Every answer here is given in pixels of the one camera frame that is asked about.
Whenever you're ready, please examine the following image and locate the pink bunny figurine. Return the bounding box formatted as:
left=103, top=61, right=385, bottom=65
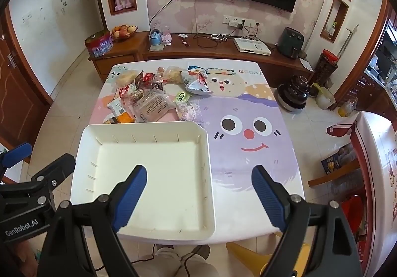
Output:
left=162, top=26, right=172, bottom=47

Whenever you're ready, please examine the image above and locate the dark red date pack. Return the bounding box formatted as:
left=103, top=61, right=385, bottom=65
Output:
left=134, top=71, right=144, bottom=90

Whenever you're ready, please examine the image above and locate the large printed clear cake pack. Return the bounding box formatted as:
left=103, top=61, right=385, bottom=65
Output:
left=133, top=89, right=176, bottom=123

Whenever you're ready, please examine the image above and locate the white plastic tray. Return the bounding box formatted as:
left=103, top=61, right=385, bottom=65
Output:
left=70, top=121, right=215, bottom=243

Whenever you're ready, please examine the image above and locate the red round tin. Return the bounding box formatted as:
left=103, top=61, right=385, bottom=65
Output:
left=85, top=29, right=113, bottom=58

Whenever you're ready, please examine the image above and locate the blue snow globe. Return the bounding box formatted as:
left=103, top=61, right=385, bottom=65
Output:
left=149, top=29, right=162, bottom=45

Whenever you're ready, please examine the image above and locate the brown wooden door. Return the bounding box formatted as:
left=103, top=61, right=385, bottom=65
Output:
left=1, top=7, right=53, bottom=149

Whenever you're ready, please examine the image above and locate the purple white bread pack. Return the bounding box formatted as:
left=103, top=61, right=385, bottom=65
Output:
left=176, top=102, right=201, bottom=121

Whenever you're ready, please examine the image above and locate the dark green air fryer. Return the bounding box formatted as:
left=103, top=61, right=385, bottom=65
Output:
left=277, top=27, right=304, bottom=59

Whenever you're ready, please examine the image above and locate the green pineapple cake pack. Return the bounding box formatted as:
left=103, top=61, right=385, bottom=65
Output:
left=174, top=92, right=190, bottom=103

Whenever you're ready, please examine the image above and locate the wall power strip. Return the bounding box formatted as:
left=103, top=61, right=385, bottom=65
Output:
left=222, top=15, right=258, bottom=28

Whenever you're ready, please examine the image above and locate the silver blue snack bag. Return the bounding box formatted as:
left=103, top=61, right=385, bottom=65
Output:
left=181, top=66, right=213, bottom=96

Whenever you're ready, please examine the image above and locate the fruit bowl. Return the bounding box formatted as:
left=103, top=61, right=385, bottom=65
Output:
left=110, top=25, right=138, bottom=41

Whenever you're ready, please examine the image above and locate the wooden tv cabinet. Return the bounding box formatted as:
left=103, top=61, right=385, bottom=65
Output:
left=89, top=31, right=313, bottom=86

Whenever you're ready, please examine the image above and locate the beige crispy snack bag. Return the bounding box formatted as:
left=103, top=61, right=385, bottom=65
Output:
left=115, top=70, right=139, bottom=88
left=163, top=66, right=184, bottom=84

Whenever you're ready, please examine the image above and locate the white plastic pitcher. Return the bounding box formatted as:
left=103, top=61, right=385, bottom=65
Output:
left=312, top=83, right=336, bottom=110

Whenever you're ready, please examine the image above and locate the orange white snack bar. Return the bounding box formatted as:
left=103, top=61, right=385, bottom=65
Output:
left=107, top=98, right=135, bottom=123

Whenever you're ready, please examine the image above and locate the white set-top box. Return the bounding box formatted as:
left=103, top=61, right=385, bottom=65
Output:
left=233, top=38, right=271, bottom=56

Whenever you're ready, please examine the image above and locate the dark ceramic jar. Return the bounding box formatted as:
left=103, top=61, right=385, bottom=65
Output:
left=276, top=75, right=310, bottom=113

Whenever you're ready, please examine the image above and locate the red lid dark bin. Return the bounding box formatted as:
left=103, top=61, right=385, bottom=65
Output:
left=310, top=49, right=338, bottom=86

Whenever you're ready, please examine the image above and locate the cartoon printed tablecloth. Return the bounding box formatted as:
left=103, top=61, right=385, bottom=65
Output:
left=71, top=59, right=303, bottom=244

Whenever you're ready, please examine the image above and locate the red label sausage pack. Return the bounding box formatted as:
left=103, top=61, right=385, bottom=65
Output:
left=118, top=83, right=136, bottom=99

